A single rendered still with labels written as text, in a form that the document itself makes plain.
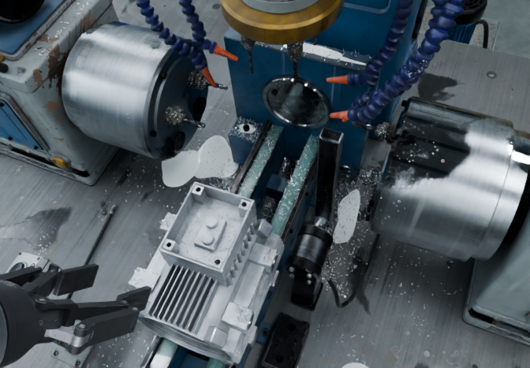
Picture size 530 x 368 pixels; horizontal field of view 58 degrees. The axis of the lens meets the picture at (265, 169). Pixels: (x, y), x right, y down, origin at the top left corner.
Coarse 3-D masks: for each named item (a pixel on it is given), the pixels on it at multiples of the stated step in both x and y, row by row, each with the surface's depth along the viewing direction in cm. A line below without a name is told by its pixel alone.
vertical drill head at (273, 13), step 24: (240, 0) 66; (264, 0) 63; (288, 0) 63; (312, 0) 64; (336, 0) 65; (240, 24) 65; (264, 24) 64; (288, 24) 63; (312, 24) 64; (288, 48) 70
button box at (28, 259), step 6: (24, 252) 78; (18, 258) 78; (24, 258) 77; (30, 258) 76; (36, 258) 75; (42, 258) 75; (12, 264) 78; (24, 264) 75; (30, 264) 75; (36, 264) 74; (42, 264) 75; (48, 264) 76; (42, 270) 75
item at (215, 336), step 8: (264, 224) 75; (256, 232) 75; (264, 232) 74; (144, 312) 69; (208, 328) 67; (216, 328) 66; (160, 336) 81; (208, 336) 66; (216, 336) 66; (224, 336) 67; (216, 344) 66; (224, 344) 66
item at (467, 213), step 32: (384, 128) 85; (416, 128) 74; (448, 128) 73; (480, 128) 73; (512, 128) 74; (384, 160) 91; (416, 160) 72; (448, 160) 71; (480, 160) 70; (512, 160) 71; (384, 192) 74; (416, 192) 72; (448, 192) 71; (480, 192) 70; (512, 192) 70; (384, 224) 78; (416, 224) 75; (448, 224) 72; (480, 224) 71; (448, 256) 80; (480, 256) 77
